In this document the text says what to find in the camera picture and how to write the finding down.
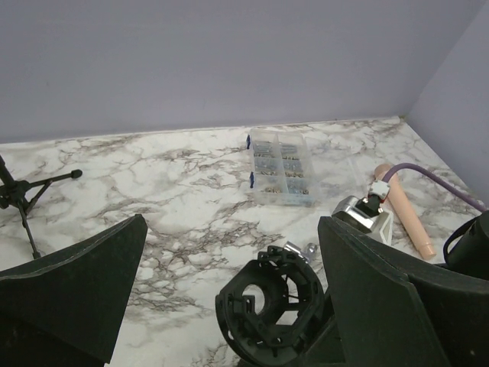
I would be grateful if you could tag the black shock mount round stand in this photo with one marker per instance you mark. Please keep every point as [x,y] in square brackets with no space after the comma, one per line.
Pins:
[275,312]

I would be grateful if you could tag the peach pink microphone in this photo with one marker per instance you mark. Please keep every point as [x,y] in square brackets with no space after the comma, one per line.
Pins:
[409,219]

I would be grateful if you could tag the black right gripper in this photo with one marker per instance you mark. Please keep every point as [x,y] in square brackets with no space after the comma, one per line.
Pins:
[466,250]

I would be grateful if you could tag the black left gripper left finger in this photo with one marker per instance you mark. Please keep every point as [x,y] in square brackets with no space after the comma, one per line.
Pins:
[67,307]

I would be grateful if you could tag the clear plastic screw box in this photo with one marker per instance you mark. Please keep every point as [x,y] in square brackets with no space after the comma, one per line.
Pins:
[282,172]

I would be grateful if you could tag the silver metal bracket part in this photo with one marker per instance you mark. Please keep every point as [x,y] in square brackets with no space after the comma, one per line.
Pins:
[307,253]

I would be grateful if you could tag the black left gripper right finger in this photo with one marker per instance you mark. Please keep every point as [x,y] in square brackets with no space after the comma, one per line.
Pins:
[392,309]

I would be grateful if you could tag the black tripod microphone stand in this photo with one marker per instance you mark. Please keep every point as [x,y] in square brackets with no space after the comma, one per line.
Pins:
[13,193]

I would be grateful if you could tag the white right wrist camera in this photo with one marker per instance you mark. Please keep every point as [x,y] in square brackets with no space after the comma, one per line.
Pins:
[366,214]

